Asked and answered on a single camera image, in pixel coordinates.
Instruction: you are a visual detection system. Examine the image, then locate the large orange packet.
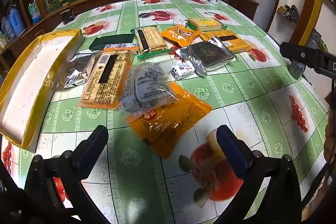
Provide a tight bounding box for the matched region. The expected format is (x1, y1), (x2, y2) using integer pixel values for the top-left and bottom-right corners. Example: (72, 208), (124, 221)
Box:
(125, 82), (213, 159)

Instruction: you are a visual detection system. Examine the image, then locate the orange cracker packet with barcode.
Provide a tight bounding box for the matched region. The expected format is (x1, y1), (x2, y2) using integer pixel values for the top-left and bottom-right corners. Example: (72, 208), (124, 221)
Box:
(76, 47), (133, 109)

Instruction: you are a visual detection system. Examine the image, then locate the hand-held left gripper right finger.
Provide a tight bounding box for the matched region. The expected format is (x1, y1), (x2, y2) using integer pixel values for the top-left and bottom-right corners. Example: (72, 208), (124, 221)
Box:
(207, 125), (302, 224)

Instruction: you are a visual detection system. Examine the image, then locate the yellow-green cracker packet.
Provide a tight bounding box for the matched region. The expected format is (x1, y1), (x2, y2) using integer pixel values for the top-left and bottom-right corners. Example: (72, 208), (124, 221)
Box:
(187, 17), (227, 32)

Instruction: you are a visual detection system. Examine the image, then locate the blue thermos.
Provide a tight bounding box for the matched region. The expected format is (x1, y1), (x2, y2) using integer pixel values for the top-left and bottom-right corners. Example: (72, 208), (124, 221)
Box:
(7, 7), (26, 36)

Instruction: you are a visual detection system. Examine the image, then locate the brown foil packet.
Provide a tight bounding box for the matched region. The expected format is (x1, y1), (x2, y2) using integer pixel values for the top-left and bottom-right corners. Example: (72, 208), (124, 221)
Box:
(180, 41), (236, 75)

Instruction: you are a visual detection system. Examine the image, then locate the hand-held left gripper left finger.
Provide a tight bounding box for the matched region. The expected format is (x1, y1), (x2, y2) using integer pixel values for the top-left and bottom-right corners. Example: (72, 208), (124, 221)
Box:
(25, 125), (113, 224)

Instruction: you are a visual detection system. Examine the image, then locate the white and blue candy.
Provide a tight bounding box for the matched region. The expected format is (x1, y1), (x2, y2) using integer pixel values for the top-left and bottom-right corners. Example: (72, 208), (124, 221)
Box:
(170, 62), (196, 81)

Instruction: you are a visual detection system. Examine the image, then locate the yellow shallow cardboard box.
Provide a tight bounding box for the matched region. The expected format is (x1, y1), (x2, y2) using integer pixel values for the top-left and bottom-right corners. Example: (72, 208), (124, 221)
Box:
(0, 28), (85, 153)

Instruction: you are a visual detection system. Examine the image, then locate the silver foil packet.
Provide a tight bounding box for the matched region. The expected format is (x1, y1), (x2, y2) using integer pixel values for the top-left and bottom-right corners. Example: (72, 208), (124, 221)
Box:
(51, 51), (99, 90)

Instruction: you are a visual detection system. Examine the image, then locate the clear packet with dark contents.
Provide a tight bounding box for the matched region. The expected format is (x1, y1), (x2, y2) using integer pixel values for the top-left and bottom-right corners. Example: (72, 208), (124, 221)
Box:
(119, 63), (185, 119)

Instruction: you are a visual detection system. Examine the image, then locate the orange snack packet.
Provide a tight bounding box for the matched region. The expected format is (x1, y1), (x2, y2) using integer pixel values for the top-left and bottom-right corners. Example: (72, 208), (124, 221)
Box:
(160, 25), (202, 48)

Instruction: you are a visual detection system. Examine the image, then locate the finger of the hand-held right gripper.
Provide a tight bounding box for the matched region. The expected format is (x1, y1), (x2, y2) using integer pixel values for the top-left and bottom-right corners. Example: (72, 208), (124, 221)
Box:
(280, 42), (336, 77)

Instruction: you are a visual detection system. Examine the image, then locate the small dark jar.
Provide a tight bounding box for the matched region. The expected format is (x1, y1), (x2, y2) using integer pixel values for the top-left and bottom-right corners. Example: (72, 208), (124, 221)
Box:
(60, 7), (75, 23)

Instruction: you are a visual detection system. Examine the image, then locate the dark green packet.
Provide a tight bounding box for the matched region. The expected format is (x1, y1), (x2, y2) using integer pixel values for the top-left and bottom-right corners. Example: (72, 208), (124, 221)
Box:
(89, 33), (134, 51)

